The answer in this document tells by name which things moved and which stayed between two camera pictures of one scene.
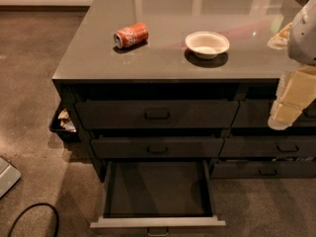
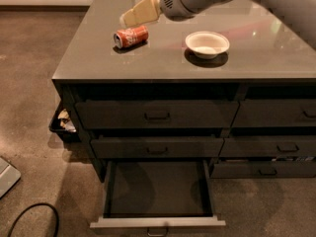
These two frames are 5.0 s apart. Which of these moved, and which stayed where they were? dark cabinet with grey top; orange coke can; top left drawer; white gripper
Moved: white gripper
Stayed: dark cabinet with grey top; orange coke can; top left drawer
